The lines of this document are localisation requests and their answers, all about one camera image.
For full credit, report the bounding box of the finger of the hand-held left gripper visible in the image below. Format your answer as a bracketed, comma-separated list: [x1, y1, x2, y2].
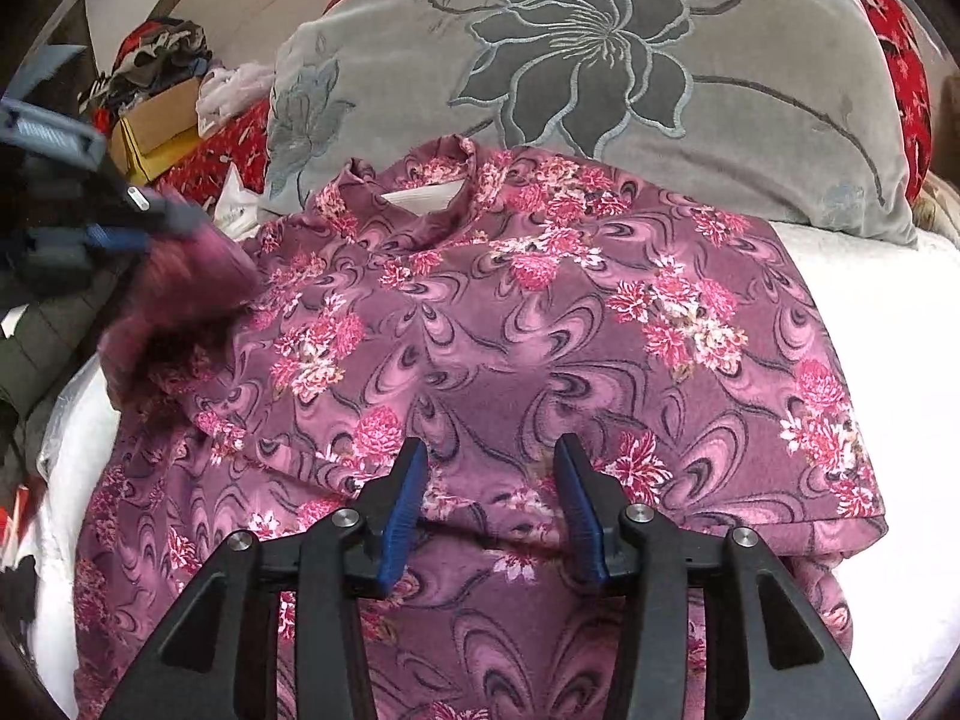
[0, 227, 152, 286]
[0, 99, 215, 237]

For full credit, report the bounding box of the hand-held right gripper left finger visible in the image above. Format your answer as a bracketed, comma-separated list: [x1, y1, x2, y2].
[101, 436, 430, 720]

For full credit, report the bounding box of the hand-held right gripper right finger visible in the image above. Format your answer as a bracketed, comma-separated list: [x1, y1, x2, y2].
[553, 433, 878, 720]

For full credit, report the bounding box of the purple floral shirt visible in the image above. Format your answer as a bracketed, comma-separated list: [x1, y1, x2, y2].
[75, 136, 890, 720]

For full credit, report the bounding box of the pile of mixed clothes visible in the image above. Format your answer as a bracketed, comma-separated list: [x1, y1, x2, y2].
[79, 15, 215, 121]

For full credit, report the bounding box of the white crumpled cloth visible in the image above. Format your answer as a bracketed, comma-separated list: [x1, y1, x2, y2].
[214, 165, 284, 235]

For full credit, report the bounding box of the red floral cloth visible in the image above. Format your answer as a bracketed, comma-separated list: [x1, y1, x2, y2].
[157, 101, 275, 200]

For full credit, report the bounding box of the dark grey jacket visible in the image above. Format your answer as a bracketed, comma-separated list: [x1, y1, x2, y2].
[0, 270, 113, 481]

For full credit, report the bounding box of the white plastic bag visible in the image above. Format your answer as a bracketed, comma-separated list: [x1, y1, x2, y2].
[196, 64, 275, 132]

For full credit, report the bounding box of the white quilted mattress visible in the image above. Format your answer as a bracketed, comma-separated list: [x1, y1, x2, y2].
[30, 221, 960, 720]

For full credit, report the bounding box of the beige fringed cloth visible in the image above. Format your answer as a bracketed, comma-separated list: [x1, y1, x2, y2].
[911, 172, 960, 250]

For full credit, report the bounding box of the grey floral pillow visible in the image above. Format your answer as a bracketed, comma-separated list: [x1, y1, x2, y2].
[264, 0, 920, 247]

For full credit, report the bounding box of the red floral blanket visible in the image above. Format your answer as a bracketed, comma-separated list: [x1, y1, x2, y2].
[322, 0, 935, 203]

